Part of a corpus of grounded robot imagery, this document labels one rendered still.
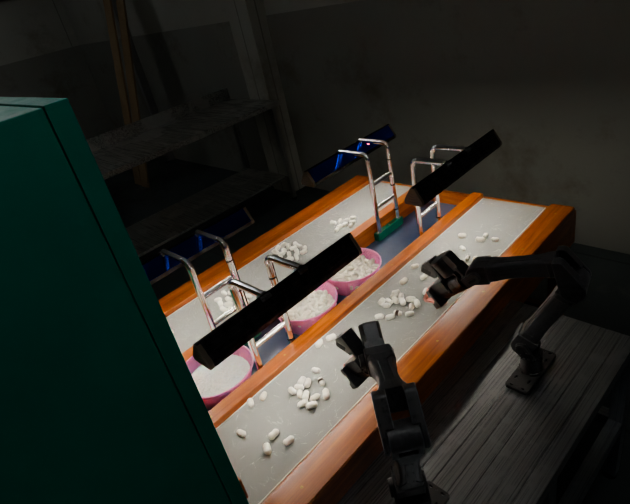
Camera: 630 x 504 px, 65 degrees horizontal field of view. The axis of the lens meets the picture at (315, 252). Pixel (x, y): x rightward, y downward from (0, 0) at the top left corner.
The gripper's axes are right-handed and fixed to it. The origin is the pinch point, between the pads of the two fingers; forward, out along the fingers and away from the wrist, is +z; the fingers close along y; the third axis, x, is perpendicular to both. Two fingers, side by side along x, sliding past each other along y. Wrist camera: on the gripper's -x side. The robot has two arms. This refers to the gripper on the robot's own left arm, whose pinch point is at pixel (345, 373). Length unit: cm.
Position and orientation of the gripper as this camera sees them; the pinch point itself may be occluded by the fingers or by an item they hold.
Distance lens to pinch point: 146.3
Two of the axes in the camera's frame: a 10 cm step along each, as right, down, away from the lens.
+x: 6.1, 7.9, -0.7
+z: -4.1, 3.9, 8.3
